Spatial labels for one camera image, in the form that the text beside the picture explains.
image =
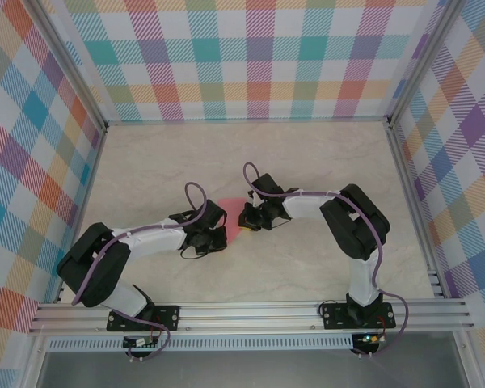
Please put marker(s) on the aluminium side rail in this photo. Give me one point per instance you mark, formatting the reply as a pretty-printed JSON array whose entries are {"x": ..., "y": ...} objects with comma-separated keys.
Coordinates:
[
  {"x": 413, "y": 202},
  {"x": 91, "y": 178}
]

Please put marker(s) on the black labelled control box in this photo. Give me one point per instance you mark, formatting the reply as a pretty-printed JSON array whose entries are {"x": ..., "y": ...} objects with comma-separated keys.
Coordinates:
[{"x": 134, "y": 342}]

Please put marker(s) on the small green-lit circuit board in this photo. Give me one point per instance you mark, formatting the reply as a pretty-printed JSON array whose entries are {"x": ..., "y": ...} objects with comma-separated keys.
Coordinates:
[{"x": 368, "y": 339}]

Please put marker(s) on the wide aluminium mounting rail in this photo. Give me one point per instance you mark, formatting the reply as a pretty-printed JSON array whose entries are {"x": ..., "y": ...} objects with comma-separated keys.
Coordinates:
[{"x": 246, "y": 317}]

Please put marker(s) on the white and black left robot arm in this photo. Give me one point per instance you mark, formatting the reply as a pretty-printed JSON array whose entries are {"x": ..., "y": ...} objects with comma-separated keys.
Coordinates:
[{"x": 153, "y": 244}]

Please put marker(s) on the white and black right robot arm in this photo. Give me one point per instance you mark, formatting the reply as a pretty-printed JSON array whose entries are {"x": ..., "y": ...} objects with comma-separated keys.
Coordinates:
[{"x": 307, "y": 206}]

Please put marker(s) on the aluminium frame post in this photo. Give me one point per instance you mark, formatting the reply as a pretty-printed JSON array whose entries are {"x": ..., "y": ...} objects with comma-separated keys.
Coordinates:
[
  {"x": 70, "y": 66},
  {"x": 422, "y": 60}
]

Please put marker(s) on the pink cloth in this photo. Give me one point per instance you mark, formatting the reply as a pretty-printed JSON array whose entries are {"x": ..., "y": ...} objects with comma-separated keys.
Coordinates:
[{"x": 233, "y": 220}]

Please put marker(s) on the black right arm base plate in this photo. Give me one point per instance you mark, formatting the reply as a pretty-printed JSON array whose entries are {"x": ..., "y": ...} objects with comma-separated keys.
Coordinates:
[{"x": 335, "y": 317}]

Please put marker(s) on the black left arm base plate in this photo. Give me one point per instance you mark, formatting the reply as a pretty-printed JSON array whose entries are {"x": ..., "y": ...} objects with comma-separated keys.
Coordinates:
[{"x": 167, "y": 317}]

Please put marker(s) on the thin aluminium frame bar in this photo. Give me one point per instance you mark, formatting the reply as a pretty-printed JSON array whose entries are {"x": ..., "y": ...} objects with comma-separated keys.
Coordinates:
[{"x": 246, "y": 120}]

